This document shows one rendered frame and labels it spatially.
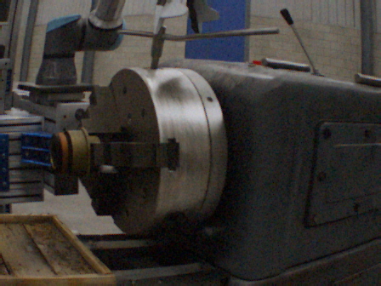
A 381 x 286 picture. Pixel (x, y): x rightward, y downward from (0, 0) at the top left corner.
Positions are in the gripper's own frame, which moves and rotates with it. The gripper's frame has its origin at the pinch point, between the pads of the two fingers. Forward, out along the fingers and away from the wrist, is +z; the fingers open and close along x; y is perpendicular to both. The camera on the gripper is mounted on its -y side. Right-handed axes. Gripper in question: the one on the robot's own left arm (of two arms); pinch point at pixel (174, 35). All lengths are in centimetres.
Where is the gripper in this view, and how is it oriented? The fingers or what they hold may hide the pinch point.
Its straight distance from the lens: 99.3
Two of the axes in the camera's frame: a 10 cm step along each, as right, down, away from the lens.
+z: -1.2, 9.6, 2.4
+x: 5.0, -1.5, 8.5
